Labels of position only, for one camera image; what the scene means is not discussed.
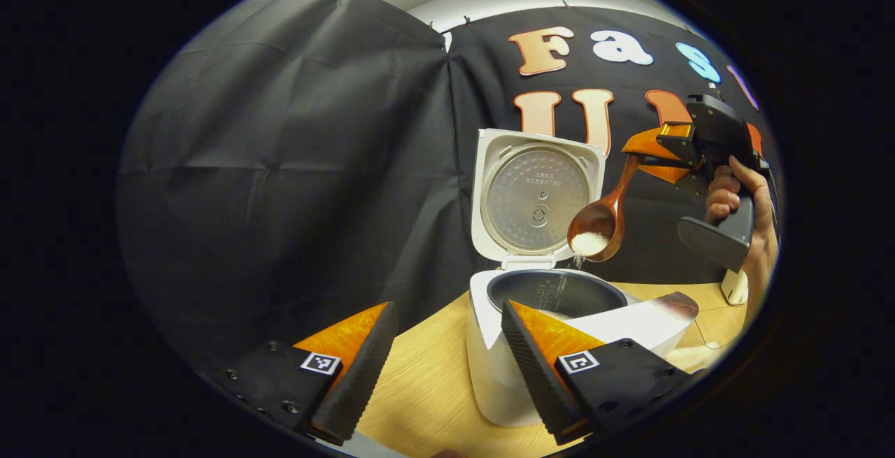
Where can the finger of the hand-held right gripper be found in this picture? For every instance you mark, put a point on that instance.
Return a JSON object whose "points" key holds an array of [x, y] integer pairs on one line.
{"points": [[654, 143], [668, 173]]}

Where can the scooped white rice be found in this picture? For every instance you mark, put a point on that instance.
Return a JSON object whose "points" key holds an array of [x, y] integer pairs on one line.
{"points": [[589, 242]]}

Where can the white toaster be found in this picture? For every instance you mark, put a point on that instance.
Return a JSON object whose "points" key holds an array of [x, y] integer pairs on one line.
{"points": [[734, 290]]}

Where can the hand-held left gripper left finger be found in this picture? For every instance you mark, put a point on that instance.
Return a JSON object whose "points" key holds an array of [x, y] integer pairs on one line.
{"points": [[363, 374]]}

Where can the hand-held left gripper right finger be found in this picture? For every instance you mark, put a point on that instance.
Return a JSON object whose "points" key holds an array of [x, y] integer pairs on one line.
{"points": [[535, 374]]}

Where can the brown wooden spoon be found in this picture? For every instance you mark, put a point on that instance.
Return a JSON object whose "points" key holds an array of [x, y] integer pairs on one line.
{"points": [[615, 199]]}

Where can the white rice cooker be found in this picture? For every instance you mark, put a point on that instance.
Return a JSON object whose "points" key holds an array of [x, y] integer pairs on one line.
{"points": [[538, 199]]}

